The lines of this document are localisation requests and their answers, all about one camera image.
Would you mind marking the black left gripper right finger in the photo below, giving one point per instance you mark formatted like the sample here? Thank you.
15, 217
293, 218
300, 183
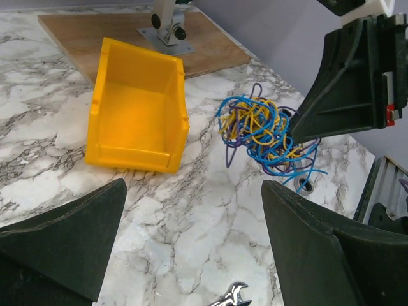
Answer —
324, 258

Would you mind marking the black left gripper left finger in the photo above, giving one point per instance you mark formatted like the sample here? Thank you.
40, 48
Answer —
60, 256

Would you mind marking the metal switch stand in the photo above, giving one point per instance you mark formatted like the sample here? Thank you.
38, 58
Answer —
167, 33

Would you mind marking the silver ratchet wrench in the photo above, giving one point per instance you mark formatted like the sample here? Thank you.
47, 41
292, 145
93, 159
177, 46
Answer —
301, 183

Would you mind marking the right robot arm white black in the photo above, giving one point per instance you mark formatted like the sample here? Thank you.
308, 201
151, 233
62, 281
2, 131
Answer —
352, 10

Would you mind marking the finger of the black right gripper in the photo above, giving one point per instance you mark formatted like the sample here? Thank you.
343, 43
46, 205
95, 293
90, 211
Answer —
348, 94

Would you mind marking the aluminium table frame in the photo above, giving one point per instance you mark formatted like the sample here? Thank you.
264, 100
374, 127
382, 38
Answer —
384, 197

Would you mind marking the silver open-end wrench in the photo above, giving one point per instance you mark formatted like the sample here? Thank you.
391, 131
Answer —
233, 296

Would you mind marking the wooden base board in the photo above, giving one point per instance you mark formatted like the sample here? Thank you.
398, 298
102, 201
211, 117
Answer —
80, 38

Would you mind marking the yellow bin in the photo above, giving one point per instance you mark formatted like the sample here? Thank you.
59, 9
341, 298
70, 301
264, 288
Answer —
138, 116

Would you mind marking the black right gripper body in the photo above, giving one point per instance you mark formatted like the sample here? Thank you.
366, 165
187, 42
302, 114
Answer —
394, 55

